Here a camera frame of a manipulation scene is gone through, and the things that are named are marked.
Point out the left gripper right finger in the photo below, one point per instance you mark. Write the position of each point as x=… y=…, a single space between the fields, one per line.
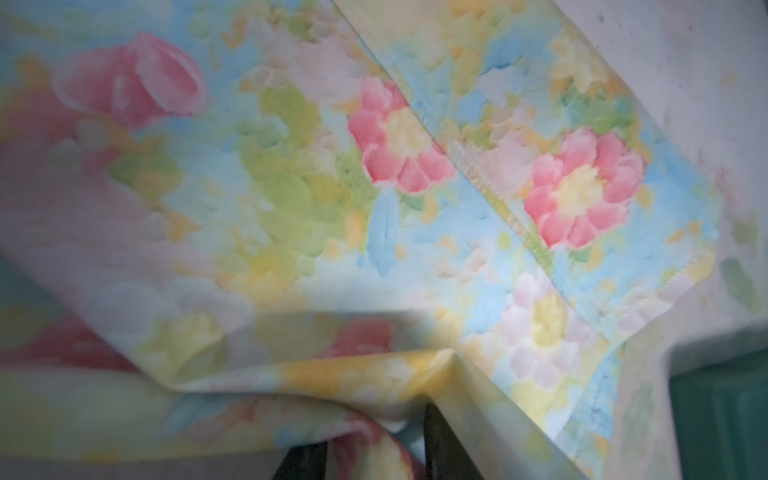
x=445 y=457

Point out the dark green rectangular block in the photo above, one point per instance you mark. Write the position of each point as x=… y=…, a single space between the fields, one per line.
x=720 y=419

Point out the pastel floral skirt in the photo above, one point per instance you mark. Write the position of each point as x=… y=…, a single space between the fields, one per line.
x=232 y=226

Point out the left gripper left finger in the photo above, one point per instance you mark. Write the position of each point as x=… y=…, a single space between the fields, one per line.
x=307 y=462

